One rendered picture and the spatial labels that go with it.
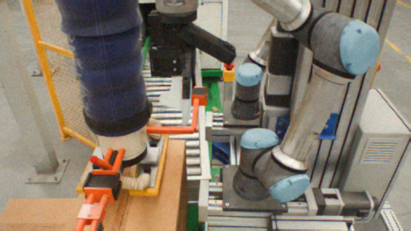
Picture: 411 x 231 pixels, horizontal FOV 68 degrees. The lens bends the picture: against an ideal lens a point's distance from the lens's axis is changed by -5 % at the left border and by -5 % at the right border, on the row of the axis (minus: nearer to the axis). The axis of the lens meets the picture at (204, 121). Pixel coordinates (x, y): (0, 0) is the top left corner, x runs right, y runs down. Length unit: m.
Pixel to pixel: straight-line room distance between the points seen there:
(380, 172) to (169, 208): 0.82
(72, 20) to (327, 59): 0.66
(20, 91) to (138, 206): 1.56
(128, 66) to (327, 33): 0.55
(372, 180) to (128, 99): 0.98
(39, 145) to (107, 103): 1.85
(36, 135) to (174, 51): 2.25
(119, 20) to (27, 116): 1.86
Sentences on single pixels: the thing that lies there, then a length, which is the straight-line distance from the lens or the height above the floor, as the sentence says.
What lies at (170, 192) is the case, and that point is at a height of 0.94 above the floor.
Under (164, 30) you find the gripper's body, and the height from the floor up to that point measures 1.69.
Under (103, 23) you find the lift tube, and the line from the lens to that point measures 0.89.
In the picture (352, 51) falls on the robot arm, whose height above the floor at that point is 1.61.
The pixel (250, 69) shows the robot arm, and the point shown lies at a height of 1.27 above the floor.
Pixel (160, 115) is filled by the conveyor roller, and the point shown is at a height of 0.55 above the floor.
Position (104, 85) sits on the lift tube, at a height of 1.45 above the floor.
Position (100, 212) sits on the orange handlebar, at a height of 1.19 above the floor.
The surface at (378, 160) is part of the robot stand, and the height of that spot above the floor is 1.10.
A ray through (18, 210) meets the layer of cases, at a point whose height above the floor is 0.54.
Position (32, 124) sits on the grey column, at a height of 0.53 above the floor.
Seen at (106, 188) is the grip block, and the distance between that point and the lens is 0.97.
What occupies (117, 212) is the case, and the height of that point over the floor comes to 0.94.
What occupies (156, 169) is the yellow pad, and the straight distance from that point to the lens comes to 1.18.
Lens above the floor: 1.87
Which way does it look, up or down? 34 degrees down
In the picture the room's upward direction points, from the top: straight up
